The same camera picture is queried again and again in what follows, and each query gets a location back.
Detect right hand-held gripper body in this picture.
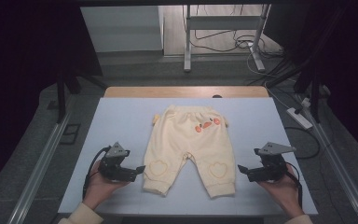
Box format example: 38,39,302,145
246,142,296,183

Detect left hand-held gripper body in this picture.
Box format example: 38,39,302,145
97,142,138,183

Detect cream baby pants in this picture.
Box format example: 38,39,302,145
142,105,237,200

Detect person's left hand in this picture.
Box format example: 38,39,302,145
82,160,131,211

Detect person's right hand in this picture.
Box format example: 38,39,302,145
257,162,306,218

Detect white power strip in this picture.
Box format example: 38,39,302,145
286,106,314,131

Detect black metal stand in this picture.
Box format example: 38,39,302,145
55,71,106,124
267,6,349,122

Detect dark curtain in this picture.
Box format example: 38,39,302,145
292,0,358,175
0,0,103,188

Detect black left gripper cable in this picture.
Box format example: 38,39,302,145
82,146,111,200

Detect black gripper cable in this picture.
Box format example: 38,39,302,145
82,146,111,200
285,161,303,208

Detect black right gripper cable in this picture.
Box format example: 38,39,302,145
285,161,303,208

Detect black floor bracket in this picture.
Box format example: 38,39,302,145
59,123,82,146

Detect black floor cable loop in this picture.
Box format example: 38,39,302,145
283,125,321,161

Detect aluminium rail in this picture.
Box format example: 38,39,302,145
297,92,358,224
7,111,71,224

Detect tangle of black cables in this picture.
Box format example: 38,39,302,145
189,29,283,60

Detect white metal desk frame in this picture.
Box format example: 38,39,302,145
183,4,271,73

